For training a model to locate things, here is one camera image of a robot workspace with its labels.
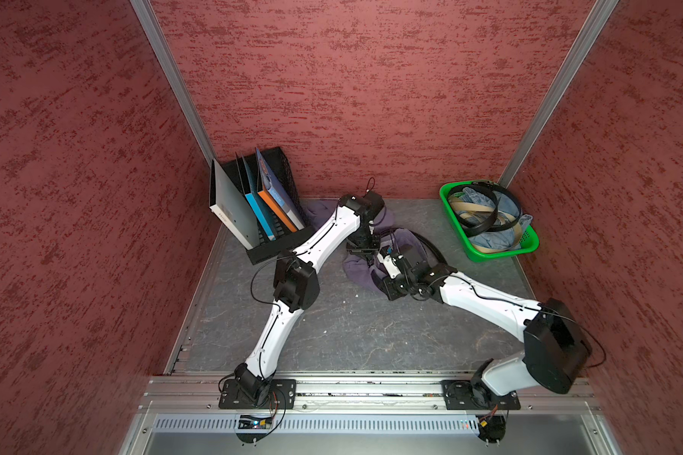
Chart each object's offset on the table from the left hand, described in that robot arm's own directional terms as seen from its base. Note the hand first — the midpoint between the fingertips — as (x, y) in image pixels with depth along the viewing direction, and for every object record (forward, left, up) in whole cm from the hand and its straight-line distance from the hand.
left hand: (369, 260), depth 88 cm
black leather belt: (+12, -21, -5) cm, 25 cm away
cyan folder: (+12, +36, +19) cm, 42 cm away
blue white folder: (+34, +35, -2) cm, 48 cm away
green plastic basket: (+16, -35, -3) cm, 39 cm away
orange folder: (+14, +30, +8) cm, 34 cm away
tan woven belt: (+29, -41, -4) cm, 50 cm away
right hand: (-8, -5, -4) cm, 10 cm away
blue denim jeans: (+15, -50, -3) cm, 52 cm away
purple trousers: (+12, -11, -6) cm, 17 cm away
